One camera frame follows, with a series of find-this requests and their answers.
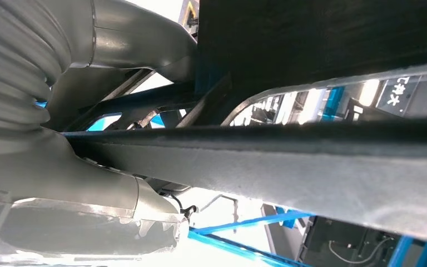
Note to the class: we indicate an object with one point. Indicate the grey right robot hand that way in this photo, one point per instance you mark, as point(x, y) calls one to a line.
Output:
point(70, 184)

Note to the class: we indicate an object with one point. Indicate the dark sign white characters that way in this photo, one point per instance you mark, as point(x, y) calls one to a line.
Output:
point(397, 96)

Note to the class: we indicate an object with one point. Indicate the blue metal shelf rack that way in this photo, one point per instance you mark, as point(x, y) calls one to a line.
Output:
point(250, 221)

